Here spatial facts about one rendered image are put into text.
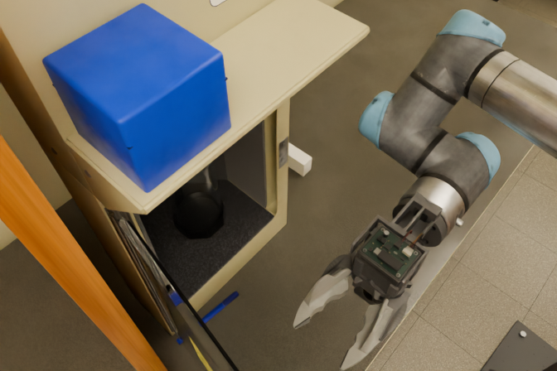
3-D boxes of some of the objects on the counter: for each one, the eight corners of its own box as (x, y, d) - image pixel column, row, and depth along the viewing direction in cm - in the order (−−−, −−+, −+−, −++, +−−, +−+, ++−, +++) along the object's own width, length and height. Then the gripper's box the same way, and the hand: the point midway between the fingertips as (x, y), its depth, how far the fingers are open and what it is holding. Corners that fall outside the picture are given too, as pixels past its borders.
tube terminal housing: (91, 254, 99) (-213, -190, 38) (207, 161, 114) (123, -269, 52) (171, 337, 89) (-67, -85, 28) (287, 223, 104) (300, -220, 42)
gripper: (388, 170, 61) (274, 289, 51) (478, 228, 56) (371, 373, 46) (376, 206, 68) (275, 317, 58) (456, 262, 63) (359, 392, 53)
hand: (322, 341), depth 55 cm, fingers open, 6 cm apart
